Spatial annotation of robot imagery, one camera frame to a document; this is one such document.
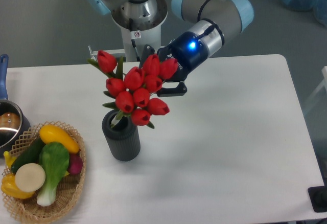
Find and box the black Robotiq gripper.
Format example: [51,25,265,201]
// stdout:
[138,31,209,97]

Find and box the red tulip bouquet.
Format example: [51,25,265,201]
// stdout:
[87,51,178,128]

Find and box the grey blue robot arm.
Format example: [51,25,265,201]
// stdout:
[87,0,254,97]

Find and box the dark grey ribbed vase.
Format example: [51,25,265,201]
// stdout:
[102,110,141,162]

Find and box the purple red radish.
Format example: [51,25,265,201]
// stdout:
[67,154,83,175]

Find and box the yellow squash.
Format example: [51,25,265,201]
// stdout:
[39,124,80,154]

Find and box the green bok choy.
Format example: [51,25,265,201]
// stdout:
[37,142,69,207]

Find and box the green cucumber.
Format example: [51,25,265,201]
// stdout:
[10,137,45,174]

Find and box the yellow banana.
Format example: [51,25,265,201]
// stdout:
[3,151,17,169]

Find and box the woven wicker basket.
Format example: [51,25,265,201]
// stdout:
[1,121,86,223]

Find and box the yellow bell pepper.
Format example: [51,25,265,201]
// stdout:
[1,173,35,199]

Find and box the black device at table edge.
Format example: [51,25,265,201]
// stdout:
[308,186,326,213]

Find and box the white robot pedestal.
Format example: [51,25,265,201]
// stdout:
[104,26,162,62]

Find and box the white frame at right edge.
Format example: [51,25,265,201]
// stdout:
[302,66,326,116]

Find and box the blue handled saucepan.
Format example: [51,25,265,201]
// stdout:
[1,54,30,158]

